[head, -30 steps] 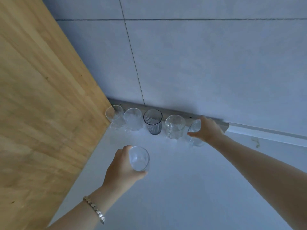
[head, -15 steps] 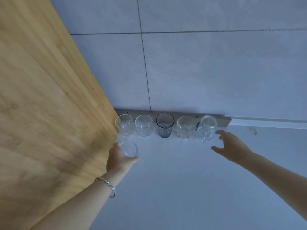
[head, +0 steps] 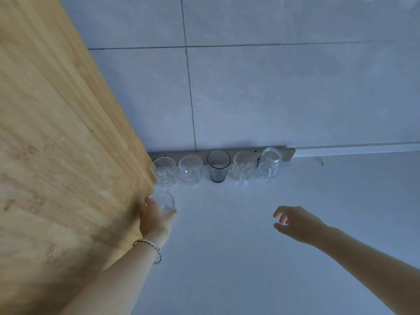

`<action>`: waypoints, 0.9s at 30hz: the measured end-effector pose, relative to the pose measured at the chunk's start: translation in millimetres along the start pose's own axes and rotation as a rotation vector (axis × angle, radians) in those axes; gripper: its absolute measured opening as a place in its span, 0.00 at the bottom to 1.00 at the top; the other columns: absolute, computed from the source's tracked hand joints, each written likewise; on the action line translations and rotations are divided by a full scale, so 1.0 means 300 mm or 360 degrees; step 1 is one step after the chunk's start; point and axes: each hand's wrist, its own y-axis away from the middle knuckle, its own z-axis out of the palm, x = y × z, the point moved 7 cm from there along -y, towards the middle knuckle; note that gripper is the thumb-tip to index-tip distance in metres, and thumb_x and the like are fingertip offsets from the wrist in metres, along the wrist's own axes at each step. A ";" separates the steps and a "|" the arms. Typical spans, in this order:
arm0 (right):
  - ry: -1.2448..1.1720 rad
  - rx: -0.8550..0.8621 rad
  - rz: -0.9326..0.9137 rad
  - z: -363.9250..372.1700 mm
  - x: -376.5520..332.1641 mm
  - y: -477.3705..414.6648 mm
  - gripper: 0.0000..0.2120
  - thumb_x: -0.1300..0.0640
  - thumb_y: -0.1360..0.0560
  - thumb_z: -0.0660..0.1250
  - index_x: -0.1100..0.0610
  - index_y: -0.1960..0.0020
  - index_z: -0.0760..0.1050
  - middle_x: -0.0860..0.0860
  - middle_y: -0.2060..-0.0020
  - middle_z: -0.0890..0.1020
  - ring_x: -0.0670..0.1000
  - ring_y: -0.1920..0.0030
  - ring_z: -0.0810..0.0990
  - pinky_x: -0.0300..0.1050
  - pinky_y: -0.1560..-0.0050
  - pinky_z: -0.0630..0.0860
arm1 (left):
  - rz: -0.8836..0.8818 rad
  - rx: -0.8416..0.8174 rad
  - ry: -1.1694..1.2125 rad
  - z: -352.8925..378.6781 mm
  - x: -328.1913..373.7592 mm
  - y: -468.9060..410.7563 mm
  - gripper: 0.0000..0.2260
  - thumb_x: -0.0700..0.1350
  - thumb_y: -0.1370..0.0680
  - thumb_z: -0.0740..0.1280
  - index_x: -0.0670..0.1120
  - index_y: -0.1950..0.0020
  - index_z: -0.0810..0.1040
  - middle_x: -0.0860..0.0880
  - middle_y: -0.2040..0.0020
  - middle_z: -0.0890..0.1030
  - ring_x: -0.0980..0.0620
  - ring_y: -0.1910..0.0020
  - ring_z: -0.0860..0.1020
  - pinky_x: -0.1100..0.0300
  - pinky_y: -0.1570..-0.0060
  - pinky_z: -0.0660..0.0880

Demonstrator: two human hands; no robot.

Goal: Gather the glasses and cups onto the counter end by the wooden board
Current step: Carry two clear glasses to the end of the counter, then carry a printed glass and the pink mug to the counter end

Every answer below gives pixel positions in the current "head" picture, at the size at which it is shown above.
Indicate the person's left hand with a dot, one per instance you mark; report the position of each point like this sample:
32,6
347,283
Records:
154,226

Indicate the person's right hand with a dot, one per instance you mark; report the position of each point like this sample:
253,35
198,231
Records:
305,226

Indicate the clear glass mug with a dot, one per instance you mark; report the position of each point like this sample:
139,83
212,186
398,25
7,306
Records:
244,167

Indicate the dark grey ribbed glass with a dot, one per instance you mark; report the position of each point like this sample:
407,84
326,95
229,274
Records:
219,168

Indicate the person's left forearm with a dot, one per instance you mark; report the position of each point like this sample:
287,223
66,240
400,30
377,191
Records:
108,285

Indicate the person's right forearm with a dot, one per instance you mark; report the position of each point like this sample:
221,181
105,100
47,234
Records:
370,269

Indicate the white table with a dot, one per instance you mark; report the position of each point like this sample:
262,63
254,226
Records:
246,259

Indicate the wooden cutting board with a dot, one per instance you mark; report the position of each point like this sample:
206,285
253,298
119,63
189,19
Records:
49,127

